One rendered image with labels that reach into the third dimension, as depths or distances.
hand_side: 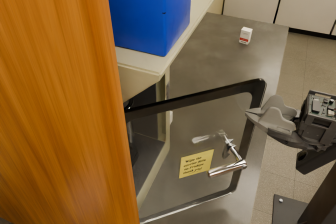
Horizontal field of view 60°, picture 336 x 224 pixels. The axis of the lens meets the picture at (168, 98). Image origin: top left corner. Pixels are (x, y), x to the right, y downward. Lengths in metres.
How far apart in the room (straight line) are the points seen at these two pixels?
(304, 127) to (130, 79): 0.32
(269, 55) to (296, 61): 1.82
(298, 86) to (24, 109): 2.72
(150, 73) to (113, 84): 0.07
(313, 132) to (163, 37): 0.33
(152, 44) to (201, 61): 1.02
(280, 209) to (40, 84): 1.83
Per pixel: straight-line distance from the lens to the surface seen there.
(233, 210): 0.90
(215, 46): 1.51
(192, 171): 0.68
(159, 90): 0.81
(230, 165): 0.64
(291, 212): 2.06
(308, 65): 3.30
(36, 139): 0.45
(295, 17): 3.70
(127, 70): 0.37
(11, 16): 0.31
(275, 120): 0.57
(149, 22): 0.36
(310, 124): 0.55
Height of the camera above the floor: 1.72
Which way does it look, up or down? 42 degrees down
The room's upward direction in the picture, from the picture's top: straight up
